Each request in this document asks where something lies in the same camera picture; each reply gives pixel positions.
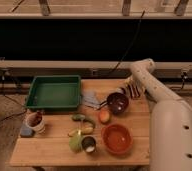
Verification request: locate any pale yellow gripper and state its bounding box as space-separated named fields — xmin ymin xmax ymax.
xmin=125 ymin=76 xmax=145 ymax=95

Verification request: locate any red bowl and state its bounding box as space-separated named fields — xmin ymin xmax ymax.
xmin=101 ymin=123 xmax=133 ymax=155

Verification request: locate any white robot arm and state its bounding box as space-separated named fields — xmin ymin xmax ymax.
xmin=130 ymin=58 xmax=192 ymax=171

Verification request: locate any dark purple bowl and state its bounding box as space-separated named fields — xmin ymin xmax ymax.
xmin=107 ymin=92 xmax=129 ymax=115

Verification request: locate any orange peach fruit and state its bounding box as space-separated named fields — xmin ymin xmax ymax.
xmin=98 ymin=110 xmax=110 ymax=124

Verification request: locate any blue grey cloth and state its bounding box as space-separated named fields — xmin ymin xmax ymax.
xmin=81 ymin=91 xmax=100 ymax=109

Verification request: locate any green cucumber toy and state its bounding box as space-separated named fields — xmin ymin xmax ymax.
xmin=71 ymin=114 xmax=96 ymax=128

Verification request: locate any yellow corn toy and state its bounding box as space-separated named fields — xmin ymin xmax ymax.
xmin=68 ymin=127 xmax=94 ymax=137

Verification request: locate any small metal cup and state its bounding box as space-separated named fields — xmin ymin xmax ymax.
xmin=81 ymin=136 xmax=96 ymax=153

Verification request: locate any green pear toy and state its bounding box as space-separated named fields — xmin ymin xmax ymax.
xmin=69 ymin=133 xmax=82 ymax=152

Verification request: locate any green plastic tray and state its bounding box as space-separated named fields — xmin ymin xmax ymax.
xmin=26 ymin=75 xmax=81 ymax=111

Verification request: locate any white mug with items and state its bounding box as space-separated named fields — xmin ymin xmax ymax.
xmin=25 ymin=112 xmax=45 ymax=133

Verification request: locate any blue sponge block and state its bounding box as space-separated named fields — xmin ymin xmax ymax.
xmin=20 ymin=124 xmax=34 ymax=138

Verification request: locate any black tripod stand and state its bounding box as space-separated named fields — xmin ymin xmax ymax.
xmin=1 ymin=68 xmax=23 ymax=98

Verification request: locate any black hanging cable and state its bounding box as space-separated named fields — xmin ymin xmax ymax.
xmin=107 ymin=9 xmax=146 ymax=76

